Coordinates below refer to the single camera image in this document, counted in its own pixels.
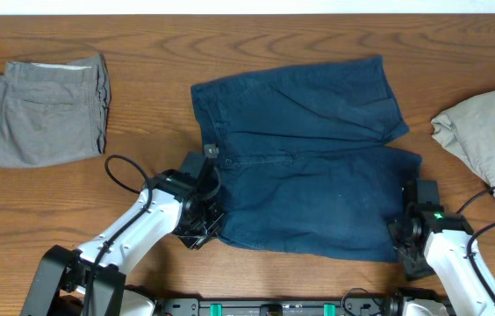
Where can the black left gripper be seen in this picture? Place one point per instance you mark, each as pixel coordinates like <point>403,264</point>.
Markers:
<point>199,239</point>

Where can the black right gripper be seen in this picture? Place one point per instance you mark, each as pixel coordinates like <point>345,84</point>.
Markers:
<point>413,268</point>

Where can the dark blue denim shorts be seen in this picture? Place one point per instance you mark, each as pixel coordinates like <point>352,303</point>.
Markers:
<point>305,158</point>

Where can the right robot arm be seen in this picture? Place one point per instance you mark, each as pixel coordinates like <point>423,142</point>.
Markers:
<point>429,241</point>

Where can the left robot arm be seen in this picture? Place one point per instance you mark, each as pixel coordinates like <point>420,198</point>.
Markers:
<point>91,279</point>

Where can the grey folded shorts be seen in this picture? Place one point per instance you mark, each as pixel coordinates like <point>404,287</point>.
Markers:
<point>52,114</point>

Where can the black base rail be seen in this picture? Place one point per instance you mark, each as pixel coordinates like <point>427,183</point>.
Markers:
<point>355,302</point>

